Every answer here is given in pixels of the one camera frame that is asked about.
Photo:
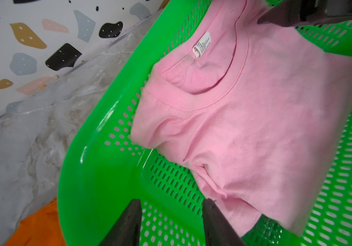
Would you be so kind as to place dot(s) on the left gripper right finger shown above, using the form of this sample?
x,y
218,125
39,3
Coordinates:
x,y
218,231

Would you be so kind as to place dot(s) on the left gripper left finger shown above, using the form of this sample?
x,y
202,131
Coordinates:
x,y
127,228

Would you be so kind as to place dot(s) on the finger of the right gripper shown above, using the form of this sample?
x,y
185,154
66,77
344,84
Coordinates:
x,y
292,13

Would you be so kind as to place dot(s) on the orange t-shirt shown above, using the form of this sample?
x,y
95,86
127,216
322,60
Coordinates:
x,y
39,229

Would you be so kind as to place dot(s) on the pink t-shirt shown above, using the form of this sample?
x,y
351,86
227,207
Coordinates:
x,y
254,111

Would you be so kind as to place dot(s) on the green plastic basket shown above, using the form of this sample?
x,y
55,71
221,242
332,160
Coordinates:
x,y
103,170

